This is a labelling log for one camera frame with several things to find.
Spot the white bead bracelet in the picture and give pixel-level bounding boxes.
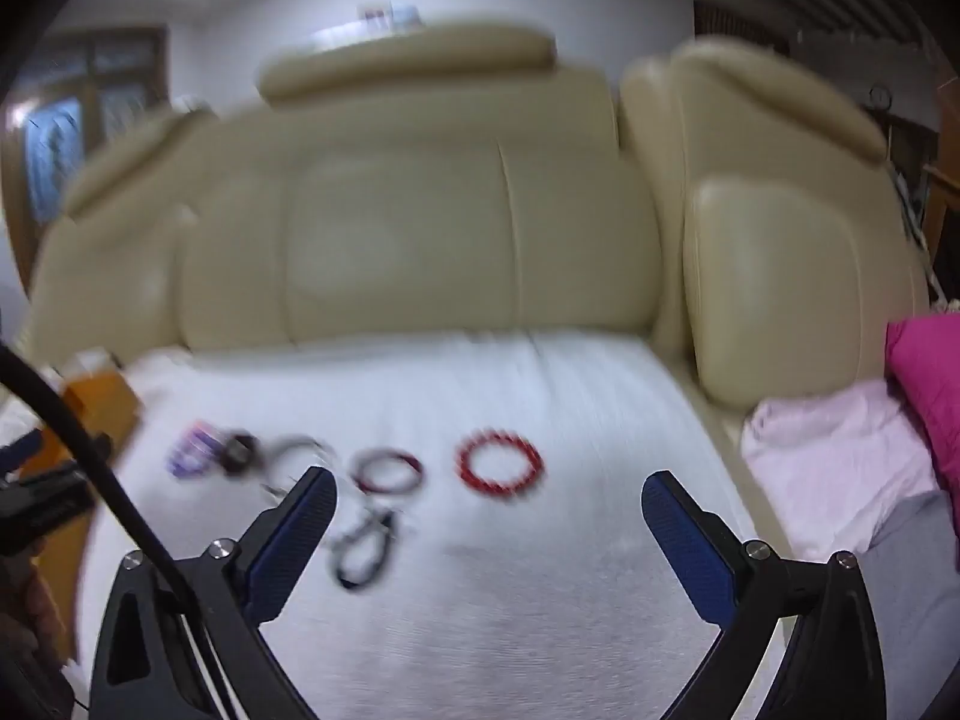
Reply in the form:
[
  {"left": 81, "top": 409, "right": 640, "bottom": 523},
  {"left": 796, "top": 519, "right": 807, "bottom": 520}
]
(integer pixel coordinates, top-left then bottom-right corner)
[{"left": 259, "top": 433, "right": 342, "bottom": 500}]

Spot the black cable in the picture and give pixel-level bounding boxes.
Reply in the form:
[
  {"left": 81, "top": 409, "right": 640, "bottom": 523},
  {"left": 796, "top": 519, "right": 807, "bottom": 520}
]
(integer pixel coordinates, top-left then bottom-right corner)
[{"left": 0, "top": 345, "right": 233, "bottom": 720}]

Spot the red bead bracelet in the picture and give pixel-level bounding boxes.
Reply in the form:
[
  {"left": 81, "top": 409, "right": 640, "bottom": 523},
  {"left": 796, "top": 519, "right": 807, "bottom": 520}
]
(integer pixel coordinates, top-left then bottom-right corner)
[{"left": 454, "top": 427, "right": 547, "bottom": 500}]

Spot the person's left hand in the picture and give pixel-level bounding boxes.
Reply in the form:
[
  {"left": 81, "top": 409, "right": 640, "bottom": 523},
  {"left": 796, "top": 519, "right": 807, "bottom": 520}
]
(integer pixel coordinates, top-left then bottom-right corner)
[{"left": 0, "top": 547, "right": 72, "bottom": 665}]

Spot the pink and purple bead bracelet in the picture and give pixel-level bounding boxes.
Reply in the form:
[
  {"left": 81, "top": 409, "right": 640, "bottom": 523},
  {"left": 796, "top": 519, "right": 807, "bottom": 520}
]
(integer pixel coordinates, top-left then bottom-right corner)
[{"left": 166, "top": 424, "right": 222, "bottom": 479}]

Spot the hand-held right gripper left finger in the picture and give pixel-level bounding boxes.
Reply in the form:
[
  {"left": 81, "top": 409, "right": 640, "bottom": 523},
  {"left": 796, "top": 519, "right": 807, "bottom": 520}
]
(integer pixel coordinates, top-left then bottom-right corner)
[{"left": 90, "top": 465, "right": 338, "bottom": 720}]

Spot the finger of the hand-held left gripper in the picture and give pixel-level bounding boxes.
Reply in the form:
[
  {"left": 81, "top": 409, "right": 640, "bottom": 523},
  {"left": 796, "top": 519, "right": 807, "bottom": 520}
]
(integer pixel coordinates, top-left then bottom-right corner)
[{"left": 0, "top": 427, "right": 46, "bottom": 477}]

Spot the wooden framed window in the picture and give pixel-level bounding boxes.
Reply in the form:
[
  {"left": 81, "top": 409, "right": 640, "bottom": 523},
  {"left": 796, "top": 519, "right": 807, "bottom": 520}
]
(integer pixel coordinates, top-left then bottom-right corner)
[{"left": 7, "top": 30, "right": 170, "bottom": 241}]

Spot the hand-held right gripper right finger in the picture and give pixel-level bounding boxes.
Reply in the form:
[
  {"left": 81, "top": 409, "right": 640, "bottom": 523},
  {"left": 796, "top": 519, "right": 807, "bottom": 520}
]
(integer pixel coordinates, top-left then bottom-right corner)
[{"left": 641, "top": 469, "right": 890, "bottom": 720}]

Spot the orange cardboard box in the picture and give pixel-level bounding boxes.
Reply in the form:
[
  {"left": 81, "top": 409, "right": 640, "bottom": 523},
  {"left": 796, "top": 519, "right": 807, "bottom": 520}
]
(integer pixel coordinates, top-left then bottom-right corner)
[{"left": 45, "top": 367, "right": 147, "bottom": 665}]

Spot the grey cloth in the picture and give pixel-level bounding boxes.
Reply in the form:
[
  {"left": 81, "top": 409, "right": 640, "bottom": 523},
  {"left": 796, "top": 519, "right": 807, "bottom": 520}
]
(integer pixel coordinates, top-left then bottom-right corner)
[{"left": 847, "top": 491, "right": 960, "bottom": 720}]

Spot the black cord bracelet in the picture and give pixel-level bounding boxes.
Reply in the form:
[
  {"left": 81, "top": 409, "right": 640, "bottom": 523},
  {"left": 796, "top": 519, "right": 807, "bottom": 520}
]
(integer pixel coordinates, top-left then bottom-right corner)
[{"left": 330, "top": 506, "right": 402, "bottom": 592}]

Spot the magenta pillow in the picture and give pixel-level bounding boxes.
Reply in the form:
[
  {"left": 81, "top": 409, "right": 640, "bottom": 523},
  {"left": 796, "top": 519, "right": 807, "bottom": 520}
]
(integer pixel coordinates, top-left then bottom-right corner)
[{"left": 885, "top": 311, "right": 960, "bottom": 496}]

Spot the dark brown scrunchie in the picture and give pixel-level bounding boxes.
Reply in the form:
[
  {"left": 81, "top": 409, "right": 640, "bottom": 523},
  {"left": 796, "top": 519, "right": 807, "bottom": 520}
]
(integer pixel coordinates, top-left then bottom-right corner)
[{"left": 217, "top": 431, "right": 260, "bottom": 477}]

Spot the white towel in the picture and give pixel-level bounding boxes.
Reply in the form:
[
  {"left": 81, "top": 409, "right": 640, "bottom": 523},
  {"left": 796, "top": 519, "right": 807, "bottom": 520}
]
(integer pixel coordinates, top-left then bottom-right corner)
[{"left": 75, "top": 330, "right": 796, "bottom": 720}]

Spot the beige leather sofa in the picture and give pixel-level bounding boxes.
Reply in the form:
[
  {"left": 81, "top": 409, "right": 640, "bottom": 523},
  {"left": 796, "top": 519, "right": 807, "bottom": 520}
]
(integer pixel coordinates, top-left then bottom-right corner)
[{"left": 19, "top": 19, "right": 938, "bottom": 421}]

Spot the pale pink cloth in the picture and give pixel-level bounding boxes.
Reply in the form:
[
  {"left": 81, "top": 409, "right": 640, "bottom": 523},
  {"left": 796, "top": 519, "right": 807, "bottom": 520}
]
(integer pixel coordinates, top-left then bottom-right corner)
[{"left": 742, "top": 379, "right": 938, "bottom": 560}]

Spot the dark red cord bracelet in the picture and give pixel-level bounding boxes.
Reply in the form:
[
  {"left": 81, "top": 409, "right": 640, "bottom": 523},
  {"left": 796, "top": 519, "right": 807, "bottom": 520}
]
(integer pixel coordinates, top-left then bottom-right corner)
[{"left": 351, "top": 448, "right": 425, "bottom": 497}]

